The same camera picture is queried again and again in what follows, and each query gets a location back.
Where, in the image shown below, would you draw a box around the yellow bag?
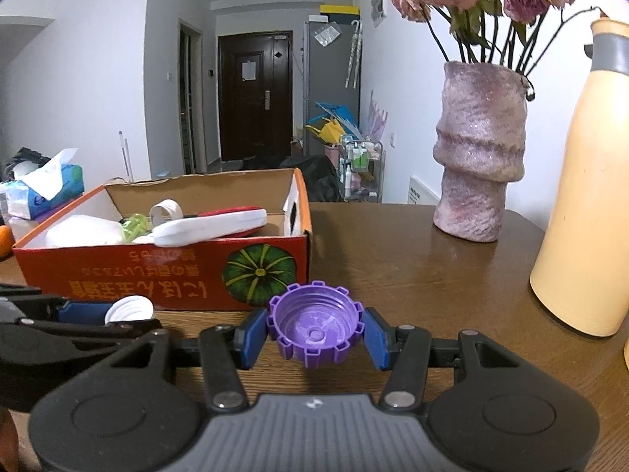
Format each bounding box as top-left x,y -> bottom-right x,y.
306,118 -> 346,146

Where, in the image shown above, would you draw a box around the purple ribbed lid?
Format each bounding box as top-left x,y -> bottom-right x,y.
267,280 -> 364,369

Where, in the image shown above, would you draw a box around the blue tissue pack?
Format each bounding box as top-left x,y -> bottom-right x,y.
1,148 -> 84,219

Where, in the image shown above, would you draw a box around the dried pink roses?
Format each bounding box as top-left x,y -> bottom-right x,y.
391,0 -> 602,78

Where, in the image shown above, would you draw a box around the cream thermos jug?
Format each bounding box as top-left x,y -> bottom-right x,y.
530,17 -> 628,338

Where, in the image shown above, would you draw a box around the dark brown door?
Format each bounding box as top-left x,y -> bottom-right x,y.
217,31 -> 293,161

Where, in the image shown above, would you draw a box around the white round lid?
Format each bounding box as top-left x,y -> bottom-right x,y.
105,294 -> 154,324

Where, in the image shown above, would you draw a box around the grey refrigerator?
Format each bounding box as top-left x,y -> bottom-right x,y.
304,22 -> 360,125

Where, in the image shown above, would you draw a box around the white tape roll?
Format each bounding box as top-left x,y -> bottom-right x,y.
148,199 -> 183,227

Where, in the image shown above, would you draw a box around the wire rack with bottles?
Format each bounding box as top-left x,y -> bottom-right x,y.
337,135 -> 385,203

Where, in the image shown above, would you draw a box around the pink textured vase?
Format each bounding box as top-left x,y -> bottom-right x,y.
433,62 -> 529,243

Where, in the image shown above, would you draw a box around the black bag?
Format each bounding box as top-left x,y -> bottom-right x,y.
240,152 -> 346,204

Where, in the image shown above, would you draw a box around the orange cardboard box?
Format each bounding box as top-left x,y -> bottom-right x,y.
14,168 -> 313,311

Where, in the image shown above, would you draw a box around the cream bear mug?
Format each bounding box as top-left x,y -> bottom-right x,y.
623,339 -> 629,370

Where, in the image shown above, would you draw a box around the orange fruit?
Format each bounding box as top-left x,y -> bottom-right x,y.
0,225 -> 15,260

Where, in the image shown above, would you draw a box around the black and white appliance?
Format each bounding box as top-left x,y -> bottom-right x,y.
2,147 -> 50,181

